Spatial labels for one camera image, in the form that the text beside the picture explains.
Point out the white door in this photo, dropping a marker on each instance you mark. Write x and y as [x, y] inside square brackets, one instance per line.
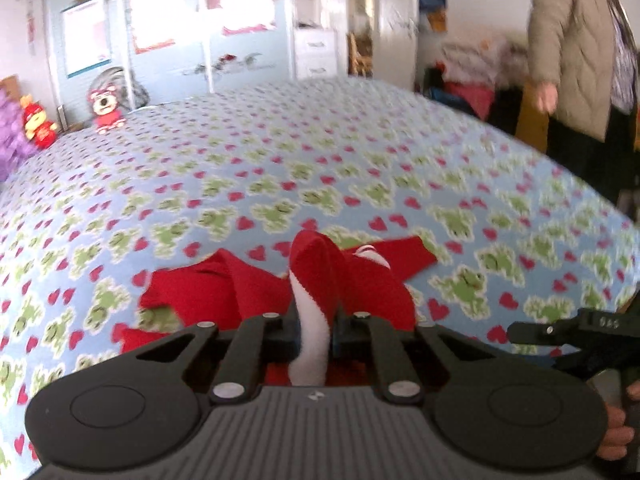
[395, 42]

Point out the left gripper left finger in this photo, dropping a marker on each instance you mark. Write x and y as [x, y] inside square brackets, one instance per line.
[138, 408]

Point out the white drawer cabinet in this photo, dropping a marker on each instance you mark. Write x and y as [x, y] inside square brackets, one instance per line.
[315, 53]

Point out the operator right hand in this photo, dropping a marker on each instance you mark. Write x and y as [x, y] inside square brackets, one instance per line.
[618, 437]

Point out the pile of folded quilts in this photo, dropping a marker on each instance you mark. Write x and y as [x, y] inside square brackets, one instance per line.
[493, 58]

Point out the pink strawberry bear plush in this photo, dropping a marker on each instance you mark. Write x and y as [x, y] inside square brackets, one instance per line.
[105, 107]

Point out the red dressed doll plush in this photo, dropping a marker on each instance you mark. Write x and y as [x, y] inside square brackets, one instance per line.
[37, 126]

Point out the red varsity jacket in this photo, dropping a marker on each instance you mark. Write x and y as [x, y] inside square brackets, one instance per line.
[322, 280]

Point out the purple fluffy cushion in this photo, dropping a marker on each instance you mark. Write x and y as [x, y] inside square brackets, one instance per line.
[14, 146]

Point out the frog and heart bedspread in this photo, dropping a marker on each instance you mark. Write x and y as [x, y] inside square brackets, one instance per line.
[86, 222]

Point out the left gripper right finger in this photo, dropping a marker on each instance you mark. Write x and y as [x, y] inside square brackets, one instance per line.
[497, 409]

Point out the person in beige jacket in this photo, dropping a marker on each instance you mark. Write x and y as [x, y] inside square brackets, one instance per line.
[583, 65]

